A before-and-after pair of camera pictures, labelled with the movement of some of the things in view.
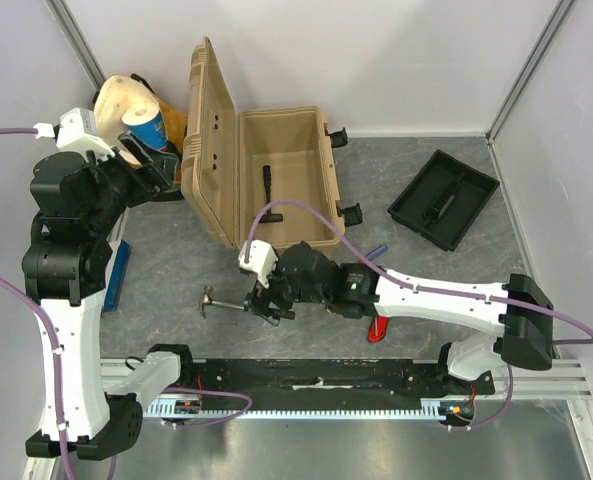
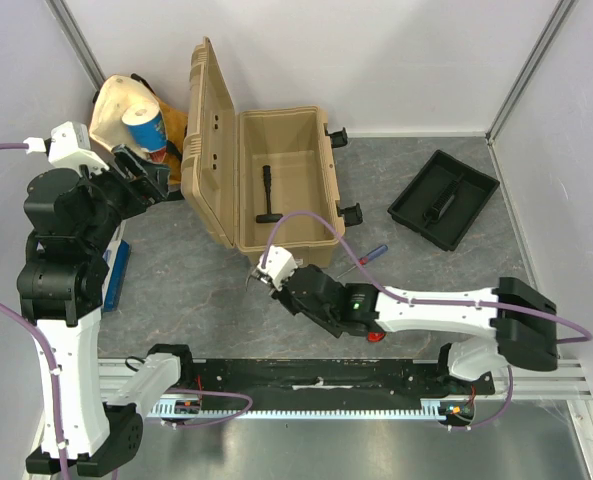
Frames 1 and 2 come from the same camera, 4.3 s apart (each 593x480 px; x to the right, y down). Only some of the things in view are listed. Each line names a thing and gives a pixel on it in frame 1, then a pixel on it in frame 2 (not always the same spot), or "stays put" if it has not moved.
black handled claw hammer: (206, 300) -> (254, 273)
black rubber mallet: (269, 217) stays put
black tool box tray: (444, 199) stays put
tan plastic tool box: (260, 176) stays put
